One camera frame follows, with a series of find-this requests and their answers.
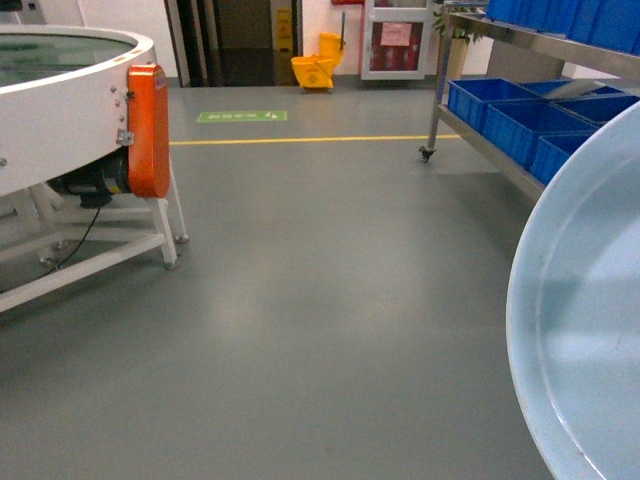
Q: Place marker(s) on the stainless steel shelf cart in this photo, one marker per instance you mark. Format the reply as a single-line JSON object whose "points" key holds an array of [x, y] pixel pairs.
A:
{"points": [[588, 100]]}

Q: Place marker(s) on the yellow mop bucket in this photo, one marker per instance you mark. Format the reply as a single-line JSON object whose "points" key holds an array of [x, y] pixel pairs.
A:
{"points": [[316, 72]]}

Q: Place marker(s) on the fire extinguisher cabinet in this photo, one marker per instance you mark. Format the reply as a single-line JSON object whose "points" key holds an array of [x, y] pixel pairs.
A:
{"points": [[395, 38]]}

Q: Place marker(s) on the black electric motor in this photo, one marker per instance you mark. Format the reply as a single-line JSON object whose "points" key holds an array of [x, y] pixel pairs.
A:
{"points": [[96, 183]]}

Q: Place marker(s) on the blue bin middle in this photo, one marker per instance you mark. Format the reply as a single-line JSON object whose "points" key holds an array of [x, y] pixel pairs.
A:
{"points": [[516, 127]]}

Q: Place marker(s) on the orange motor guard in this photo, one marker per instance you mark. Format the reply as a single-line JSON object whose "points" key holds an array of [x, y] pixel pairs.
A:
{"points": [[148, 155]]}

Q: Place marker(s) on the light blue round tray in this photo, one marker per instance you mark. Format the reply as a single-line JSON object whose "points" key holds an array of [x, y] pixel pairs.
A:
{"points": [[572, 310]]}

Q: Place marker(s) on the blue bin near front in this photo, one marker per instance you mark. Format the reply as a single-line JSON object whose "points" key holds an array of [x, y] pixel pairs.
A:
{"points": [[552, 152]]}

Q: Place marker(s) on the yellow wet floor sign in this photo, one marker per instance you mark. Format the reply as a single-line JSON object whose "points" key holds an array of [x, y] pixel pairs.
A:
{"points": [[283, 30]]}

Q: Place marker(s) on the blue bins on top shelf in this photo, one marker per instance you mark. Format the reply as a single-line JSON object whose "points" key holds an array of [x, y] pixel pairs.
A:
{"points": [[609, 24]]}

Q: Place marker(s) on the white round turntable machine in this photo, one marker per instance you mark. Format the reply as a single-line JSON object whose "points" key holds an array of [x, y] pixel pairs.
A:
{"points": [[64, 105]]}

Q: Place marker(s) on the blue bin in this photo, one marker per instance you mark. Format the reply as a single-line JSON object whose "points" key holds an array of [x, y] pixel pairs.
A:
{"points": [[516, 127], [552, 152], [469, 99]]}

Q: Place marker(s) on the blue bin far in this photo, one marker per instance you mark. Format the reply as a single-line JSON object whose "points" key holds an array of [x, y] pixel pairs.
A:
{"points": [[469, 99]]}

